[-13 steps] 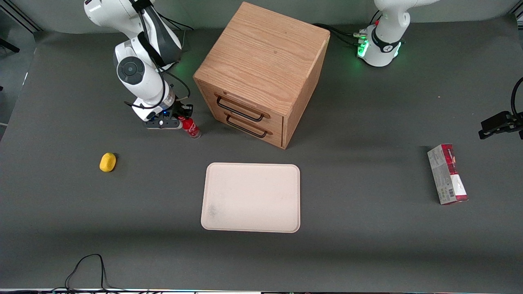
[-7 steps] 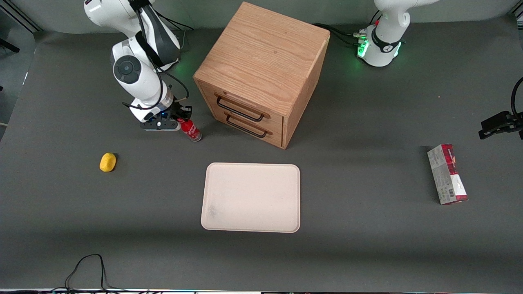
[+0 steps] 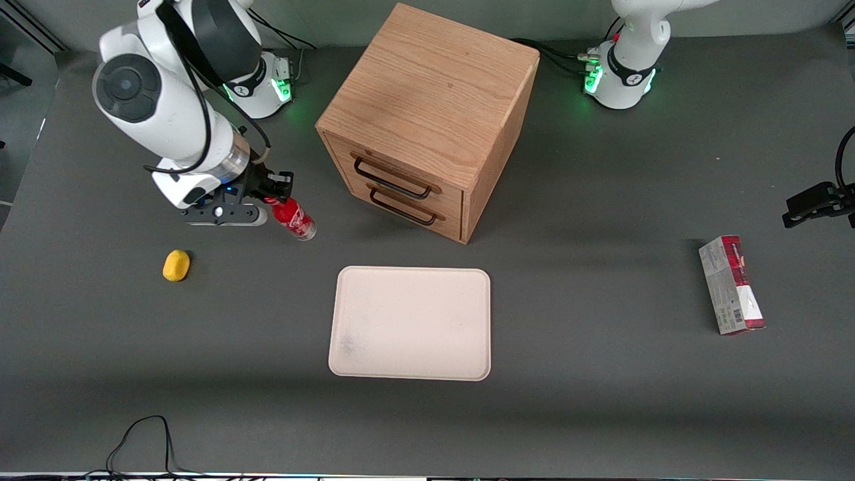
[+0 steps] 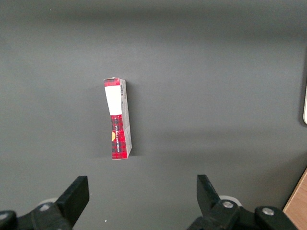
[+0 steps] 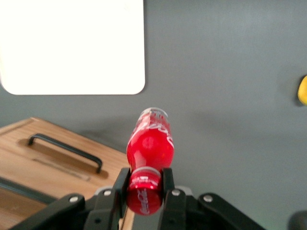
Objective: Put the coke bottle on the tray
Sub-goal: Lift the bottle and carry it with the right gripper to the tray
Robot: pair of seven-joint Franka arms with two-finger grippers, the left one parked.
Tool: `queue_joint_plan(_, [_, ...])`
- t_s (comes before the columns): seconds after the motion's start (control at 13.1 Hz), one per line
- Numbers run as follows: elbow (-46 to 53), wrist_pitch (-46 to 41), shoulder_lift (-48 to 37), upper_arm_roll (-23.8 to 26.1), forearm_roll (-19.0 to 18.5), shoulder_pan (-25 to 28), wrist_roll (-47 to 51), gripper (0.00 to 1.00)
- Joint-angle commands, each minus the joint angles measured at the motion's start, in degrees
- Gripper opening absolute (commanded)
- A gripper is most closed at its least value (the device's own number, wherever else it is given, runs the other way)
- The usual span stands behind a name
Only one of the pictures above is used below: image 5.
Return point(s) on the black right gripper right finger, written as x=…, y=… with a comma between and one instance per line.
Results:
x=175, y=208

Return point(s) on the white rectangular tray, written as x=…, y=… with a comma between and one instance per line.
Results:
x=72, y=45

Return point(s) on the red coke bottle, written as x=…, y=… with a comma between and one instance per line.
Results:
x=149, y=148

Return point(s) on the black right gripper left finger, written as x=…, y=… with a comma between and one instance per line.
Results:
x=108, y=208

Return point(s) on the wooden box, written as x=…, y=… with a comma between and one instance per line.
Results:
x=52, y=167

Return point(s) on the yellow lemon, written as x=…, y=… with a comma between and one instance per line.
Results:
x=303, y=91

